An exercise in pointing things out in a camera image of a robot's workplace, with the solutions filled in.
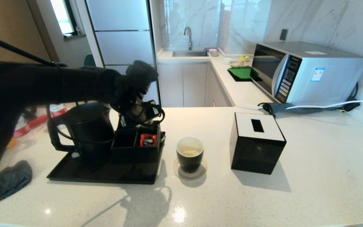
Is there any white base cabinet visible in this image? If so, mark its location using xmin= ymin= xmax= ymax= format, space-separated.
xmin=158 ymin=61 xmax=232 ymax=108

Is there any black cup white inside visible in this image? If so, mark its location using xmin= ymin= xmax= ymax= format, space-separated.
xmin=176 ymin=137 xmax=205 ymax=173

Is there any red handled tool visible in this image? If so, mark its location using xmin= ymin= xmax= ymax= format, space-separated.
xmin=27 ymin=115 xmax=48 ymax=128

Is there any red Nescafe sachet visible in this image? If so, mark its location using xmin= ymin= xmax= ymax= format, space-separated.
xmin=140 ymin=133 xmax=158 ymax=147

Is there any black power cable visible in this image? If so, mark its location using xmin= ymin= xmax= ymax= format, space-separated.
xmin=339 ymin=82 xmax=363 ymax=112

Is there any silver microwave oven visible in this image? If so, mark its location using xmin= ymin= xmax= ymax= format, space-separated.
xmin=251 ymin=41 xmax=363 ymax=105

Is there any small red-capped water bottle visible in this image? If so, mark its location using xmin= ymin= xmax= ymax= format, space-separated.
xmin=49 ymin=103 xmax=68 ymax=118

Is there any large red-capped water bottle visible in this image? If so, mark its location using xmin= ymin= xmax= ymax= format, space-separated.
xmin=13 ymin=124 xmax=32 ymax=140

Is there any chrome kitchen faucet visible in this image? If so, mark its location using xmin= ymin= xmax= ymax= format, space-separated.
xmin=183 ymin=26 xmax=194 ymax=50

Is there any green cutting board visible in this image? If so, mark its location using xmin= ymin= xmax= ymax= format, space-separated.
xmin=228 ymin=66 xmax=259 ymax=80

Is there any clear glass coaster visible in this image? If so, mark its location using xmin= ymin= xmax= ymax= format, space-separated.
xmin=173 ymin=158 xmax=208 ymax=179

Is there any dark grey cloth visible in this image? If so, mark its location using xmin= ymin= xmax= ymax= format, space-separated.
xmin=0 ymin=160 xmax=33 ymax=207

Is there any black compartment organizer box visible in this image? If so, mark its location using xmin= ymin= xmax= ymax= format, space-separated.
xmin=111 ymin=121 xmax=163 ymax=164

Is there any steel kitchen sink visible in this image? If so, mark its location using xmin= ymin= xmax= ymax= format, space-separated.
xmin=172 ymin=50 xmax=208 ymax=57

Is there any black tissue box white lid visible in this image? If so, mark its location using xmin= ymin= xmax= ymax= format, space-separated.
xmin=229 ymin=112 xmax=287 ymax=175

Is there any brown wooden door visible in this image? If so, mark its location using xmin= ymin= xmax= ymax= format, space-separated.
xmin=0 ymin=0 xmax=59 ymax=62

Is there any bright window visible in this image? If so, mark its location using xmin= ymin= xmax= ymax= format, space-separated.
xmin=49 ymin=0 xmax=77 ymax=36

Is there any black serving tray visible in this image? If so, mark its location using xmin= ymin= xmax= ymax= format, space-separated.
xmin=47 ymin=131 xmax=166 ymax=185

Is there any black electric kettle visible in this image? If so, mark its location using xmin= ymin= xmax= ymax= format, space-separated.
xmin=47 ymin=102 xmax=116 ymax=168

